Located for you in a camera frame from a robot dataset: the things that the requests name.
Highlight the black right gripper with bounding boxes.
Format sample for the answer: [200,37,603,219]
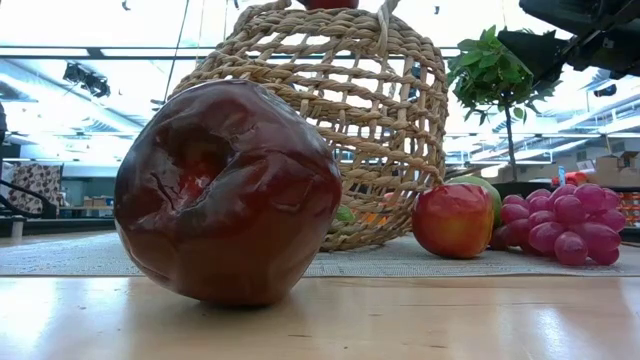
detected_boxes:
[497,0,640,85]

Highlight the green leafy plant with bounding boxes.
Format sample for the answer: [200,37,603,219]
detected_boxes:
[446,24,561,184]

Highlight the red orange object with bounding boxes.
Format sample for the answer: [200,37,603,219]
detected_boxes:
[551,170,590,187]

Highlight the black curved bar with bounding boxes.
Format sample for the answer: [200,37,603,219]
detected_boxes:
[0,178,59,221]

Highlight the grey woven placemat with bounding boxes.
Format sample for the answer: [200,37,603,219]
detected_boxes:
[0,230,640,278]

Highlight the shelf items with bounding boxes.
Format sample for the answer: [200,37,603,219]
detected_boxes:
[82,195,115,209]

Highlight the red yellow apple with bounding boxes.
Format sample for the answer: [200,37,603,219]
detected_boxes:
[411,182,496,260]

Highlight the woven wicker basket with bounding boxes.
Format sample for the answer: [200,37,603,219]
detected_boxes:
[167,0,450,253]

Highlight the orange fruit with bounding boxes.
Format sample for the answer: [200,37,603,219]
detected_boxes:
[363,192,396,225]

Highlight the cardboard boxes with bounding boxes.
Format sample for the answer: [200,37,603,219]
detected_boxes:
[574,149,640,189]

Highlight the black ceiling fixture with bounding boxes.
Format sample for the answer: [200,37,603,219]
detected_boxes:
[62,62,112,100]

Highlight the thin black cable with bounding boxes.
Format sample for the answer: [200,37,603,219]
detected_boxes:
[163,0,190,101]

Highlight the brown patterned box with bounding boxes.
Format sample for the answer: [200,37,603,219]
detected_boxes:
[7,162,64,216]

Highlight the green pear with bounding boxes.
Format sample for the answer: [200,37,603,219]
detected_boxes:
[446,174,503,229]

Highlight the purple grape bunch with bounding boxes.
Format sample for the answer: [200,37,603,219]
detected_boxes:
[488,182,628,267]

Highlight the orange shelf rack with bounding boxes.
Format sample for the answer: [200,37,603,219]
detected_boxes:
[618,191,640,227]

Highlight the black plant pot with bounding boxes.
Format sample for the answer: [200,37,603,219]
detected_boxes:
[492,180,556,201]

